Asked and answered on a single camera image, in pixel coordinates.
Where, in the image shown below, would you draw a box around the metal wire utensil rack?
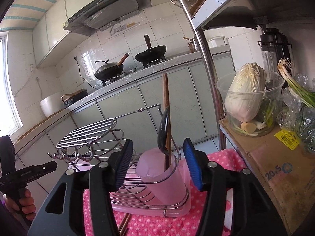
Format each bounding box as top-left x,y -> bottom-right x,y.
47,103 -> 191,218

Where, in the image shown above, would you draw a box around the clear plastic bowl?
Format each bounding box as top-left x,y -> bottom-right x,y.
216,71 -> 284,137

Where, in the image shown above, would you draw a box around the black plastic spoon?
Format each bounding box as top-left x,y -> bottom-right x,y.
157,107 -> 170,155

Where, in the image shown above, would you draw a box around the steel shelf pole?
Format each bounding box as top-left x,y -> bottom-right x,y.
165,0 -> 227,151

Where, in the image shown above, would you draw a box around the black frying pan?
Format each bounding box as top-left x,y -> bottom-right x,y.
135,35 -> 167,63

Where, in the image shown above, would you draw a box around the metal shelf board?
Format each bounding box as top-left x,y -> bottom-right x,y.
192,0 -> 314,29

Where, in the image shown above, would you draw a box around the black wok with lid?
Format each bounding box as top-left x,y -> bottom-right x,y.
94,53 -> 129,82

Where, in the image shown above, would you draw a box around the pink plastic drip tray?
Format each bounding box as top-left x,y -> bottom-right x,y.
71,158 -> 192,218

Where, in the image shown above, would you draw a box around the pink plastic cup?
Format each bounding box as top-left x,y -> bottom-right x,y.
136,148 -> 186,206

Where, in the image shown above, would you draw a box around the gas stove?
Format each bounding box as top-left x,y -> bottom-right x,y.
101,56 -> 166,86

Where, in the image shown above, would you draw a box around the brown wooden chopstick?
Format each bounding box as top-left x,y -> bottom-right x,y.
118,214 -> 129,235
162,73 -> 171,170
120,214 -> 131,236

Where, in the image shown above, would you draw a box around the cardboard box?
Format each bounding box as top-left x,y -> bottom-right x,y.
220,119 -> 314,235

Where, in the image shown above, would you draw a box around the green onions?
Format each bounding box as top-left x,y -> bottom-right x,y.
277,59 -> 314,108

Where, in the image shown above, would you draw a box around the pink polka dot cloth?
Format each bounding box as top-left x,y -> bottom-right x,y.
83,149 -> 245,235

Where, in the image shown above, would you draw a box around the left hand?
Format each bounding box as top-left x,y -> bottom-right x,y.
3,189 -> 36,221

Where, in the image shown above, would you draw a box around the napa cabbage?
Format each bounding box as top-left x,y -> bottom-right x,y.
225,62 -> 266,123

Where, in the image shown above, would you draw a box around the black blender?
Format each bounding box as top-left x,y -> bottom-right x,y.
257,24 -> 293,72

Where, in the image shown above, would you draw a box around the range hood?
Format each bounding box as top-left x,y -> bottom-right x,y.
63,0 -> 152,36

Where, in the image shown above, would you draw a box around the white rice cooker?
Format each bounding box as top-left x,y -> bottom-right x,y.
40,92 -> 64,118

